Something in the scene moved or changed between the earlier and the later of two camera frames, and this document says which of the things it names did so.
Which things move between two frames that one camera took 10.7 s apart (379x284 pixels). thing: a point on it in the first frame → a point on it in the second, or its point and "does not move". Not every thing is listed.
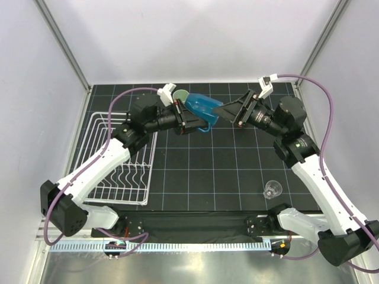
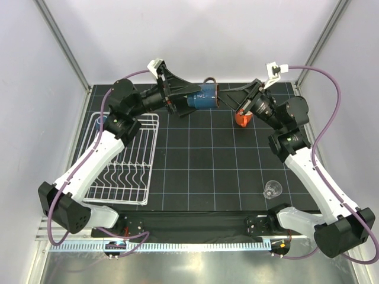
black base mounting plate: [202, 226] does not move
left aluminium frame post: [63, 44] does not move
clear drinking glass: [272, 189] does not move
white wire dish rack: [131, 183] does not move
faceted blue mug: [203, 106] → [98, 122]
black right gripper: [231, 109] → [234, 97]
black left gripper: [188, 122] → [172, 86]
